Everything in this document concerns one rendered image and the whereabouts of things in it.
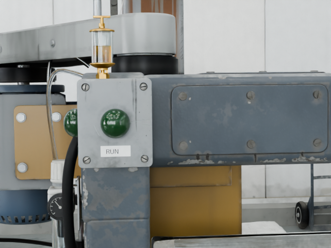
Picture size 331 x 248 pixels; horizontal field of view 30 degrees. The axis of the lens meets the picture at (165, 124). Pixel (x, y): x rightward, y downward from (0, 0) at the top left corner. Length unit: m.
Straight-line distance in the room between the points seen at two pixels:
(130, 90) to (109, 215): 0.14
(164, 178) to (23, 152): 0.26
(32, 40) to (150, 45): 0.25
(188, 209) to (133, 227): 0.31
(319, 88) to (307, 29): 5.46
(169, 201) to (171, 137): 0.31
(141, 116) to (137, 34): 0.19
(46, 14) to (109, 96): 5.30
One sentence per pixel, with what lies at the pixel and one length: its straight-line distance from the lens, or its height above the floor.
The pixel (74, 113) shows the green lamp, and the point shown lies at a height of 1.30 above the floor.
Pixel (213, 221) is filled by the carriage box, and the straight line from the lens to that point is 1.00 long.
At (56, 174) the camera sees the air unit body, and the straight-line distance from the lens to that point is 0.89.
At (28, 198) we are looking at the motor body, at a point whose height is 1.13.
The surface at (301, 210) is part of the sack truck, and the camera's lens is 5.97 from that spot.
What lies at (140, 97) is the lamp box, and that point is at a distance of 0.62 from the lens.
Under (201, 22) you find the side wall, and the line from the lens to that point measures 5.94.
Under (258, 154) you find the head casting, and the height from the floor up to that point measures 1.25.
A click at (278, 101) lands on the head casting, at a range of 0.70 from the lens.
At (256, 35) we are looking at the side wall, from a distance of 6.03.
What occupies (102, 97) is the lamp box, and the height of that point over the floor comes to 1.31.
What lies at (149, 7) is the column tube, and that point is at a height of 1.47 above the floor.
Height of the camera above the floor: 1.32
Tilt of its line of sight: 3 degrees down
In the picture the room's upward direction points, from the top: 1 degrees counter-clockwise
